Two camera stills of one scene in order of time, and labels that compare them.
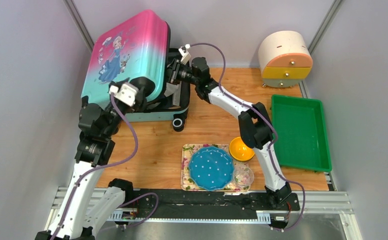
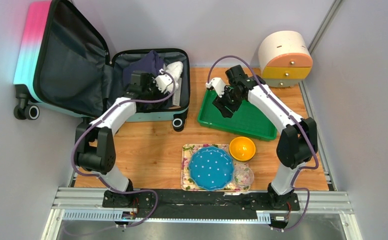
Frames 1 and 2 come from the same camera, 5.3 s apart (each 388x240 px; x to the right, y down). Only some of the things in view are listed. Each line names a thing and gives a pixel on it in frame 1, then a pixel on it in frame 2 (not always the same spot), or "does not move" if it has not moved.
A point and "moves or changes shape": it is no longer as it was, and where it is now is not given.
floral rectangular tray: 187,184 does not move
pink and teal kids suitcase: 131,62 moves or changes shape
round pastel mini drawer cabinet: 285,59 does not move
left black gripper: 131,109 to 150,82
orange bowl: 239,151 does not move
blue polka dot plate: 211,168 does not move
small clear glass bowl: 243,176 does not move
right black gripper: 173,69 to 221,103
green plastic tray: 302,142 to 248,121
